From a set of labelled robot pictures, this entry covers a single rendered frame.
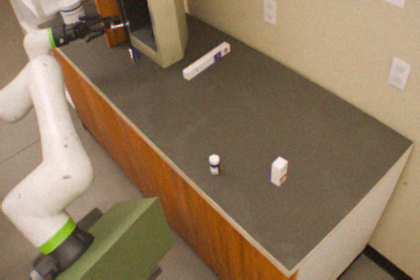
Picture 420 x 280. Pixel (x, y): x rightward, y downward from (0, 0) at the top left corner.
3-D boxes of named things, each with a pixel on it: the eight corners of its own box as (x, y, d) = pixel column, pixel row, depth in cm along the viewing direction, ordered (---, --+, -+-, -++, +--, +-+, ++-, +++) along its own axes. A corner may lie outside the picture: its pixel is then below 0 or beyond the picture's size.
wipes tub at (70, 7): (81, 15, 223) (74, -7, 213) (89, 21, 215) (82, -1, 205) (62, 23, 218) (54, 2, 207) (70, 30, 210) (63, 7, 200)
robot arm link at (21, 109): (31, 111, 115) (5, 84, 110) (7, 135, 117) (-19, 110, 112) (46, 93, 131) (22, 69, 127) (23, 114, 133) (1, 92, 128)
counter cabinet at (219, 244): (153, 88, 315) (130, -11, 252) (360, 255, 195) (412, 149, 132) (83, 127, 287) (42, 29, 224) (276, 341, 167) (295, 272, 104)
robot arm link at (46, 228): (73, 234, 90) (22, 178, 87) (37, 262, 93) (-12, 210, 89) (89, 212, 103) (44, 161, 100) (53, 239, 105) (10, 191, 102)
